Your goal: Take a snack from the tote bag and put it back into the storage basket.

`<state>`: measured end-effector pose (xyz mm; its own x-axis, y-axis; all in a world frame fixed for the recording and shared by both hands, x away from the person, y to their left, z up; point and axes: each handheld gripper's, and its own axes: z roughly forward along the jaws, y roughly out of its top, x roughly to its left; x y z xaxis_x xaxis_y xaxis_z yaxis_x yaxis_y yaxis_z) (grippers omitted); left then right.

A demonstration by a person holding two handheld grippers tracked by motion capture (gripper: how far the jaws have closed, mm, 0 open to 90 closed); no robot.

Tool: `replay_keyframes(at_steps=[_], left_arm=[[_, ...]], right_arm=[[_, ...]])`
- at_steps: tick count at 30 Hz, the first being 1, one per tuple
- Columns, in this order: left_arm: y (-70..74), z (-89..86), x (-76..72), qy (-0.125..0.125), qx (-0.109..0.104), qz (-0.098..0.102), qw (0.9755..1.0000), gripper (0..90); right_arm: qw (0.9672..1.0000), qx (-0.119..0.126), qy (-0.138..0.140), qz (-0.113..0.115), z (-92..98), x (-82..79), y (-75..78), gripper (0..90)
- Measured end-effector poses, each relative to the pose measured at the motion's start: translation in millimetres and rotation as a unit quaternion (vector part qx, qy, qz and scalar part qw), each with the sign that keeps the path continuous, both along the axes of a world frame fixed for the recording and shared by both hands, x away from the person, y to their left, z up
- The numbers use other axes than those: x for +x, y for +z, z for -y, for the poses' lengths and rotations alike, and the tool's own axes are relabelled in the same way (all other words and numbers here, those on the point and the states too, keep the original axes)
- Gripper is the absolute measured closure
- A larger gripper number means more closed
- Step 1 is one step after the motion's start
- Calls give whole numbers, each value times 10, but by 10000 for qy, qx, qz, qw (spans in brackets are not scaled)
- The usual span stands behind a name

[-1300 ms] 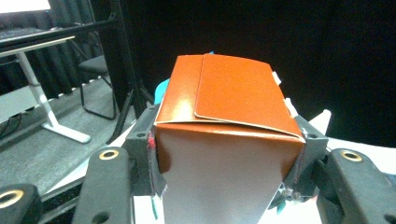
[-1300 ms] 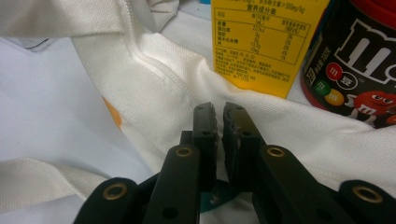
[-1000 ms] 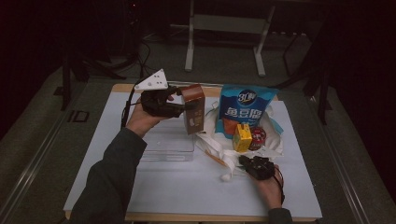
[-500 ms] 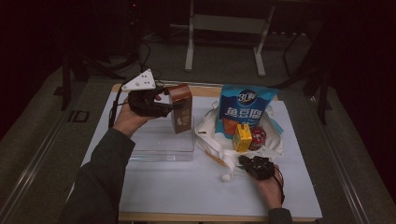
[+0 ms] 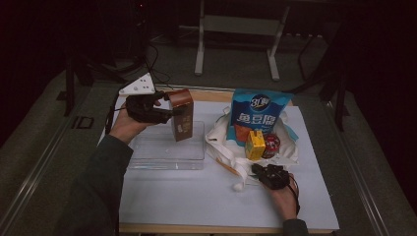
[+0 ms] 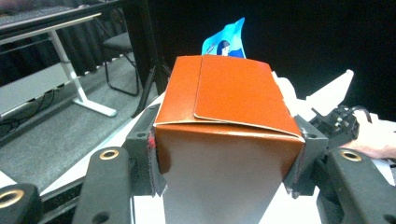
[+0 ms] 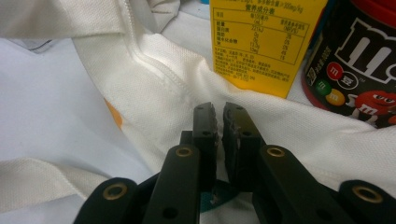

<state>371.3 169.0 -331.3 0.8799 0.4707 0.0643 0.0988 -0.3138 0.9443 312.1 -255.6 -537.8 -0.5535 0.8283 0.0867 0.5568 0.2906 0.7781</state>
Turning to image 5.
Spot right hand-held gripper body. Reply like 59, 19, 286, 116
259, 163, 291, 191

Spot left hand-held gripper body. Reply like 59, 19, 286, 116
118, 72, 173, 125

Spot brown drink carton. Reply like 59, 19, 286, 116
166, 88, 195, 143

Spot yellow drink carton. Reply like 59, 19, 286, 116
244, 129, 267, 161

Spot red-lidded jar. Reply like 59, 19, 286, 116
261, 133, 281, 159

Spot white printed tote bag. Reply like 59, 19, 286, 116
205, 105, 300, 193

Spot clear plastic box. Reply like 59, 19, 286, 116
126, 120, 207, 171

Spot blue snack bag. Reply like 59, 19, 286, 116
226, 88, 294, 148

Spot person's left hand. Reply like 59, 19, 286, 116
108, 104, 151, 146

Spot person's right hand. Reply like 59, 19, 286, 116
265, 180, 298, 221

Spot black tripod stand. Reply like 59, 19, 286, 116
129, 0, 155, 80

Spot white table mat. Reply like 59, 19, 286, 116
97, 96, 340, 230

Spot low black stand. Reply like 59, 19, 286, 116
63, 55, 134, 117

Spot black angled stand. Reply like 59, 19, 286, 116
284, 19, 350, 132

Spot black floor cables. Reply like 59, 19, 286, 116
144, 43, 175, 90

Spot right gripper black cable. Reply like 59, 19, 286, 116
287, 175, 301, 217

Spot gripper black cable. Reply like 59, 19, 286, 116
287, 175, 301, 217
104, 97, 127, 134

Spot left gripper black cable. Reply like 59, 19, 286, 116
104, 97, 127, 134

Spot metal floor rail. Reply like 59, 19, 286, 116
330, 101, 392, 236
0, 119, 72, 227

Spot white metal desk frame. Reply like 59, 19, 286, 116
194, 0, 291, 82

